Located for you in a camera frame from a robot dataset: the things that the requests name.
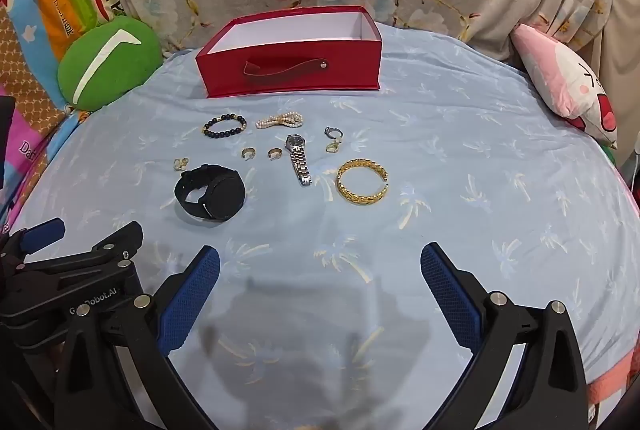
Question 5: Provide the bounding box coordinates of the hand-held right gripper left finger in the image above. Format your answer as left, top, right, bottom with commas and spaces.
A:
52, 245, 221, 430

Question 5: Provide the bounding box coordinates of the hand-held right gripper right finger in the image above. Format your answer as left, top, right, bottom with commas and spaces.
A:
421, 243, 596, 430

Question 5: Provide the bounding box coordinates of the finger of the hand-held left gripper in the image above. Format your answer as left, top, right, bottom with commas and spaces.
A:
22, 221, 144, 276
0, 219, 67, 271

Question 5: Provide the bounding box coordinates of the black wrist watch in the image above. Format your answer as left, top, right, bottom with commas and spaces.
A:
174, 164, 247, 223

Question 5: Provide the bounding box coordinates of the black beaded bracelet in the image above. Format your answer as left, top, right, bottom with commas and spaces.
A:
202, 113, 247, 137

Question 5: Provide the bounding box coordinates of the gold chain bangle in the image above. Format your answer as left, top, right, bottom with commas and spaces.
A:
336, 159, 389, 203

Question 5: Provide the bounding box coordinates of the silver metal wrist watch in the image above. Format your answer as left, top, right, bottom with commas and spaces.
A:
285, 134, 312, 187

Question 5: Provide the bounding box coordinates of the pearl bracelet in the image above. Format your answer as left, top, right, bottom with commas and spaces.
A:
255, 111, 304, 130

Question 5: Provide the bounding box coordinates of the red box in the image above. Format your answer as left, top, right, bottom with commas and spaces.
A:
195, 5, 383, 99

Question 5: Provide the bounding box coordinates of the light blue printed bedsheet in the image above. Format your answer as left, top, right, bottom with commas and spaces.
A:
10, 23, 636, 430

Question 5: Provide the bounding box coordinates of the green round pillow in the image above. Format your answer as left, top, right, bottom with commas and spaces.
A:
57, 15, 163, 111

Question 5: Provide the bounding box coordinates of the pink cartoon pillow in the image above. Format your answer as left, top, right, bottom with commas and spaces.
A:
510, 23, 618, 148

